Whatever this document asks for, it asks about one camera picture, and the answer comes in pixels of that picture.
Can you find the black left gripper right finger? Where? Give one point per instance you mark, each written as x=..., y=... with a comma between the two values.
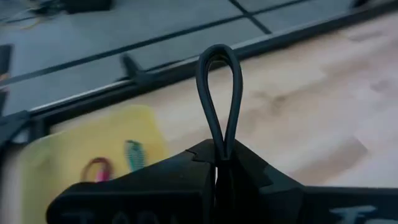
x=295, y=205

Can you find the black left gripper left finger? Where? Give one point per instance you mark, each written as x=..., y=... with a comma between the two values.
x=140, y=199

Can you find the black equipment box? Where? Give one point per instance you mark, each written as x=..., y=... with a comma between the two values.
x=87, y=5

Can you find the yellow translucent plastic bin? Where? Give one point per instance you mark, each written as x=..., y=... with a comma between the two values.
x=62, y=155

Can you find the black metal table frame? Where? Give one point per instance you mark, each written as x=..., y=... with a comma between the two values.
x=174, y=74

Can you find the black curved frame bracket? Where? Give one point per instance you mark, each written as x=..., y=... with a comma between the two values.
x=132, y=70

